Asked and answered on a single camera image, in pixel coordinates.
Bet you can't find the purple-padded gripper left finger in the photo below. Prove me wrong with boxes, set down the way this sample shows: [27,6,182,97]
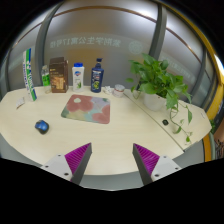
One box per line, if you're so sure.
[41,143,92,185]

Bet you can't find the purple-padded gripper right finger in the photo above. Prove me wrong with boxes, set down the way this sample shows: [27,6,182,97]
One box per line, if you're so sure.
[133,143,181,185]

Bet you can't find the blue black computer mouse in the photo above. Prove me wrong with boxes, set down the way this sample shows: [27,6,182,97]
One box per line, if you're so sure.
[35,120,49,134]

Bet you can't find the floral pastel mouse pad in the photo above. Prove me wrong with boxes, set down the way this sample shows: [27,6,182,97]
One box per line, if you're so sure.
[61,94,110,124]

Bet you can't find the small black desk grommet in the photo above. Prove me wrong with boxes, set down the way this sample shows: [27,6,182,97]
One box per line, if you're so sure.
[162,119,169,126]

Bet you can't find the white plant pot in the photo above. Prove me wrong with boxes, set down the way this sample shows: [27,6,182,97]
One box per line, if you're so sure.
[143,94,166,111]

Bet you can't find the small white packet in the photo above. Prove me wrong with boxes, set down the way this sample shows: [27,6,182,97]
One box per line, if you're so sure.
[16,97,25,109]

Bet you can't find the small white wrapped item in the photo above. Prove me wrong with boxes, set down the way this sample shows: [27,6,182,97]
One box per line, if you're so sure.
[103,86,113,95]

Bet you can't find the green pothos plant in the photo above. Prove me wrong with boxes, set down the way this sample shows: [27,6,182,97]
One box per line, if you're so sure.
[126,53,193,143]

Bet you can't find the clear green-label bottle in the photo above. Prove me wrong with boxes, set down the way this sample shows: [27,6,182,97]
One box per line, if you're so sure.
[41,65,51,93]

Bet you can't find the white pump bottle blue cap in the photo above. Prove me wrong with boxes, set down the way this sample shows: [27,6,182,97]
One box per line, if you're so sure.
[72,62,85,92]

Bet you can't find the dark blue shampoo bottle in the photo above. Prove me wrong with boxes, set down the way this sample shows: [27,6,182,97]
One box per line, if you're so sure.
[91,58,104,93]

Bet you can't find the brown carton box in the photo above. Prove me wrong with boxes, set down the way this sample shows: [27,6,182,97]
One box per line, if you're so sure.
[49,57,68,93]

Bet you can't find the green white tall box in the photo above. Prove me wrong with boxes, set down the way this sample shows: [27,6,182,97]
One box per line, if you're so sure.
[23,49,37,102]

